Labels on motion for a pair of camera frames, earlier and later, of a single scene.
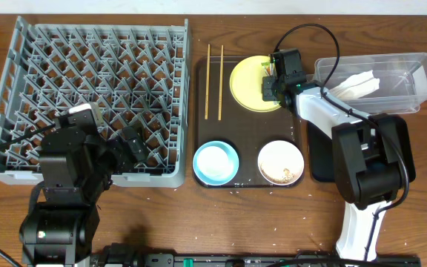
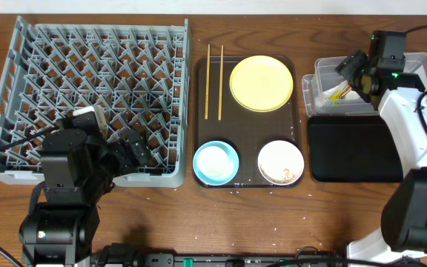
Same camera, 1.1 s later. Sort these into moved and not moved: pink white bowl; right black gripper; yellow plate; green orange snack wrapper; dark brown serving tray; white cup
Moved: green orange snack wrapper; right black gripper
Not moved: white cup; pink white bowl; yellow plate; dark brown serving tray
